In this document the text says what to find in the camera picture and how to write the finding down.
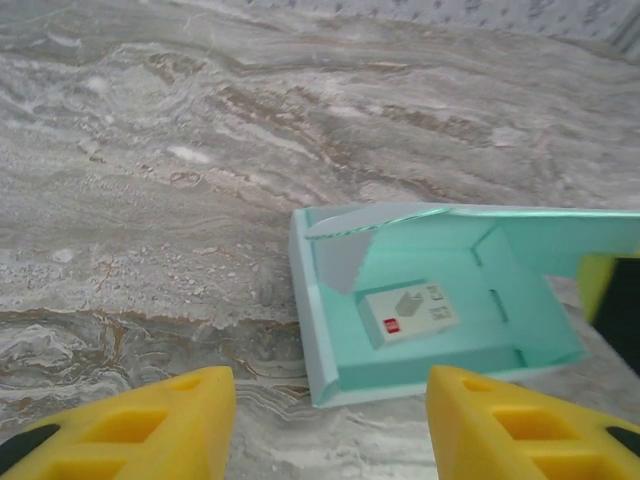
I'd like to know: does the light blue paper box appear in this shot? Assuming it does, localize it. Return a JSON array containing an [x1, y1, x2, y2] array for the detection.
[[288, 202, 640, 410]]

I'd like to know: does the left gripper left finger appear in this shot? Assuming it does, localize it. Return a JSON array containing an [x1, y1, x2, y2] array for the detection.
[[0, 365, 237, 480]]

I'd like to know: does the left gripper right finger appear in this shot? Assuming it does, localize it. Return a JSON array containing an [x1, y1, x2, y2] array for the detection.
[[426, 364, 640, 480]]

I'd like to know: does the small white card red mark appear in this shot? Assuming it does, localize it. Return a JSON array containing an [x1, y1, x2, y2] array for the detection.
[[357, 280, 460, 350]]

